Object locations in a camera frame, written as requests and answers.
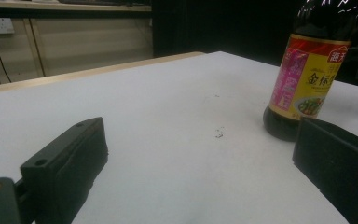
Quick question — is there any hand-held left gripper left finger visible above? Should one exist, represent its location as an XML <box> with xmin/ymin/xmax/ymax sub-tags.
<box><xmin>20</xmin><ymin>117</ymin><xmax>110</xmax><ymax>224</ymax></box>

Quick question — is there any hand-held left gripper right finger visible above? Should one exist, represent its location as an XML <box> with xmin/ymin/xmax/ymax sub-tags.
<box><xmin>292</xmin><ymin>116</ymin><xmax>358</xmax><ymax>224</ymax></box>

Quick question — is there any dark soy sauce bottle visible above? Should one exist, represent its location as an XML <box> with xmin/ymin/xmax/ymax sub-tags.
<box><xmin>262</xmin><ymin>0</ymin><xmax>358</xmax><ymax>143</ymax></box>

